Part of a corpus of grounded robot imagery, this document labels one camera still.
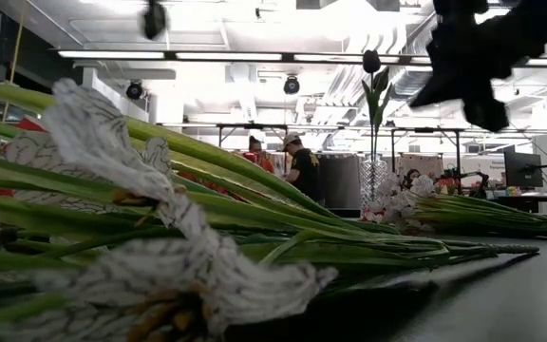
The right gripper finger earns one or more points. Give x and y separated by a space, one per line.
484 114

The small white blossom bunch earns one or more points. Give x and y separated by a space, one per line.
397 199

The red flower bunch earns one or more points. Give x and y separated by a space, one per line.
492 249

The white veined flower bunch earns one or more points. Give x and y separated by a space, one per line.
93 133

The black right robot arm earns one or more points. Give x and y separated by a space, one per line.
539 28

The orange background flowers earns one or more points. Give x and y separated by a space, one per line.
447 184

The clear slim glass vase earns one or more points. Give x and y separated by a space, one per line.
373 183

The black computer monitor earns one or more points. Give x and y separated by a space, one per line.
522 168

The white draped board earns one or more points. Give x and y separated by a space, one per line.
430 164

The colourful small desk object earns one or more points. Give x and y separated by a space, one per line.
513 191

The person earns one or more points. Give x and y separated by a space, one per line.
266 164
307 171
413 175

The dark background desk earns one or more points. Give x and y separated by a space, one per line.
530 199

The dark grey panel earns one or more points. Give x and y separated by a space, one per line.
342 180

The round black ceiling spotlight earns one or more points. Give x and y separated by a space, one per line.
291 86
134 90

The long ceiling light bar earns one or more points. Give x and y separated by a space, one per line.
228 56

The black metal table frame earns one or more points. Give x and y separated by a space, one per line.
458 152
254 126

